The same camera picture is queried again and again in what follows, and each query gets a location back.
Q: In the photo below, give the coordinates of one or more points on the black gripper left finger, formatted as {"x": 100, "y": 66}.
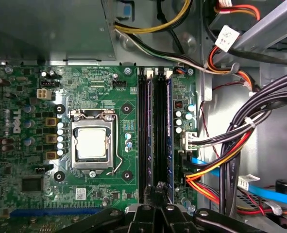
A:
{"x": 145, "y": 218}

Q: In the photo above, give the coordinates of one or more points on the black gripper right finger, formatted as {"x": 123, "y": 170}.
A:
{"x": 163, "y": 218}

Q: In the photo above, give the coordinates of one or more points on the black RAM slot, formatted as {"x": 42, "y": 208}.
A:
{"x": 159, "y": 121}
{"x": 141, "y": 126}

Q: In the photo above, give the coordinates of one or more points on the white barcode sticker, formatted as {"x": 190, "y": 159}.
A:
{"x": 80, "y": 193}

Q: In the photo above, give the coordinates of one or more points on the metal socket cover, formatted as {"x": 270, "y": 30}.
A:
{"x": 111, "y": 145}

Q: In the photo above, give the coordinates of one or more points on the white board power connector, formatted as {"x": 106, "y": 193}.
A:
{"x": 189, "y": 140}

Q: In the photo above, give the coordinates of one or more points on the metal locking lever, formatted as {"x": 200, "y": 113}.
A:
{"x": 116, "y": 140}

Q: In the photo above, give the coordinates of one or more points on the blue expansion slot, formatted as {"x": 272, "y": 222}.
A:
{"x": 55, "y": 212}

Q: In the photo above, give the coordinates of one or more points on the silver CPU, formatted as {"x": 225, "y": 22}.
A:
{"x": 92, "y": 143}

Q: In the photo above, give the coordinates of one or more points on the CPU socket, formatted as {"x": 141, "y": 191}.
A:
{"x": 76, "y": 118}

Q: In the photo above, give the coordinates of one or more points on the black PC case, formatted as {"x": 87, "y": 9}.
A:
{"x": 274, "y": 150}

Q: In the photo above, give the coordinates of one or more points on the green Dell motherboard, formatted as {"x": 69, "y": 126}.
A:
{"x": 97, "y": 92}

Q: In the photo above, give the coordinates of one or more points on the white four-pin power socket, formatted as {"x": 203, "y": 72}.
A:
{"x": 41, "y": 93}

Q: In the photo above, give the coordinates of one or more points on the silver power supply unit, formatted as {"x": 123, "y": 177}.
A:
{"x": 48, "y": 26}

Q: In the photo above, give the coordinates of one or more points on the metal disk bay cage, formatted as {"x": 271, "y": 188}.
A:
{"x": 267, "y": 28}

